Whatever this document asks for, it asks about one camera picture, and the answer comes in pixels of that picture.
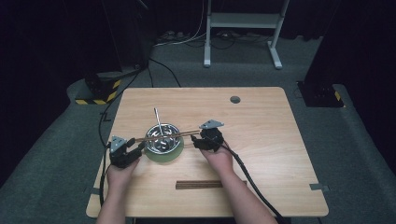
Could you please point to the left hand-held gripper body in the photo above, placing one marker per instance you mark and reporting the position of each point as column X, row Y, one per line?
column 120, row 155

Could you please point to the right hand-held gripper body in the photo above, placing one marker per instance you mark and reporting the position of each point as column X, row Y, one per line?
column 212, row 138

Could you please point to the brown single chopstick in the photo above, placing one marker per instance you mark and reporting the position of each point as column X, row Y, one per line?
column 174, row 134
column 183, row 135

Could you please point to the steel bowl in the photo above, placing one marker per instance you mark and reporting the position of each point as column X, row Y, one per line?
column 162, row 141

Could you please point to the row of dark wooden chopsticks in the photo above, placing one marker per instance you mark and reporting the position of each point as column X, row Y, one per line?
column 199, row 184

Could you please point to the person's left hand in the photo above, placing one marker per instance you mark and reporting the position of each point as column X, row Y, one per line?
column 120, row 175

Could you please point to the person's right hand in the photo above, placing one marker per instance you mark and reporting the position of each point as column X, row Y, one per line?
column 218, row 161

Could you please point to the steel spoon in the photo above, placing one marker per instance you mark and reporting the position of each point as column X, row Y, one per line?
column 158, row 119

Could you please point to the grey tape piece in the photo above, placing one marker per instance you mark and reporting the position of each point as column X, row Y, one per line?
column 93, row 191
column 319, row 187

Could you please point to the grey table grommet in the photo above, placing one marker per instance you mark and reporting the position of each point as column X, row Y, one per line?
column 235, row 99

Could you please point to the black yellow striped stand base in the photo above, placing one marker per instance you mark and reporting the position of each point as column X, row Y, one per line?
column 99, row 93

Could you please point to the white metal stand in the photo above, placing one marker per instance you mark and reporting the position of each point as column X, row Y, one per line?
column 243, row 20

